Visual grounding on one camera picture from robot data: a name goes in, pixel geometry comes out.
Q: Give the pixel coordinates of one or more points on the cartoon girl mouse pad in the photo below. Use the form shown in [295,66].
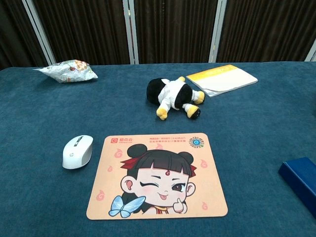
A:
[158,182]

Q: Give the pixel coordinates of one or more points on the dark folding screen with white frames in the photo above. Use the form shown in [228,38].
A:
[172,29]

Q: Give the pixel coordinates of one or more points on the black and white plush toy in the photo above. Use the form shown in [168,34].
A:
[174,95]

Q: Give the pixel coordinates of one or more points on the dark blue box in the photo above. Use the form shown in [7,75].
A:
[302,181]

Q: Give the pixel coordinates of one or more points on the crumpled printed snack bag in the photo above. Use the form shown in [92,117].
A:
[69,71]

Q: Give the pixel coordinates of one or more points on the yellow and white notebook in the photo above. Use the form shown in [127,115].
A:
[223,79]

